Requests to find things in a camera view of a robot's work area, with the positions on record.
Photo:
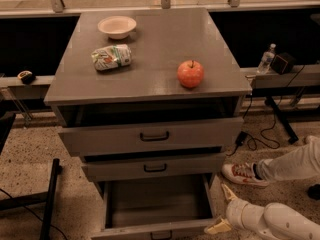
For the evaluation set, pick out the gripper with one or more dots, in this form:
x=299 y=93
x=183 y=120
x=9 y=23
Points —
x=235 y=211

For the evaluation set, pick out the grey bottom drawer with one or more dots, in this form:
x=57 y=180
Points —
x=163 y=208

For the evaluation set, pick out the grey drawer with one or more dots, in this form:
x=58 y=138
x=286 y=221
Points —
x=163 y=208
x=131 y=138
x=160 y=166

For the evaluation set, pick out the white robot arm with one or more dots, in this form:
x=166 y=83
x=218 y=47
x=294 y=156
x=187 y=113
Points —
x=274 y=221

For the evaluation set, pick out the grey middle drawer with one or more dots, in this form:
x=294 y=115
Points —
x=160 y=166

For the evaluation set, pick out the grey top drawer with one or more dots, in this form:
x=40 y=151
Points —
x=131 y=138

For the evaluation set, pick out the grey drawer cabinet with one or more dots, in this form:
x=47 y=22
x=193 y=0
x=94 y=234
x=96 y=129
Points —
x=148 y=90

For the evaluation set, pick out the red white sneaker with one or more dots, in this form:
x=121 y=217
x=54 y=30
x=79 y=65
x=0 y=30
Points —
x=243 y=174
x=310 y=139

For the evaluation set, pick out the light trouser leg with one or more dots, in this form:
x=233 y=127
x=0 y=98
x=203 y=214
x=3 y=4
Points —
x=301 y=163

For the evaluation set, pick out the red apple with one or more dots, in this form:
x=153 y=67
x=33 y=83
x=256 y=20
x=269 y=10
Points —
x=190 y=73

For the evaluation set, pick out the grey bench right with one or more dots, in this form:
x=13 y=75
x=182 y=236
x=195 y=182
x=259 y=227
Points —
x=307 y=75

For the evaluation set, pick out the small black box speaker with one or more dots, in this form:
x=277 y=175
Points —
x=283 y=63

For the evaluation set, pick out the clear plastic water bottle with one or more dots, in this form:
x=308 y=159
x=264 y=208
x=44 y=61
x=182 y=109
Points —
x=266 y=60

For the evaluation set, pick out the black metal stand left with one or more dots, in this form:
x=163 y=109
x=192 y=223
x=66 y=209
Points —
x=46 y=197

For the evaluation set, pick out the crushed green white can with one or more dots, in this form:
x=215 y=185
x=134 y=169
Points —
x=110 y=57

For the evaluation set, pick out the white bowl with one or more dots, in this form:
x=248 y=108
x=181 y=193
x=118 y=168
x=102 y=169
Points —
x=117 y=27

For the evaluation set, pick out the yellow black tape measure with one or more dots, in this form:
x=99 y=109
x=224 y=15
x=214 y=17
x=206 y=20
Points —
x=26 y=77

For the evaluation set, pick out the metal window frame rail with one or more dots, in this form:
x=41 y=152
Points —
x=160 y=0

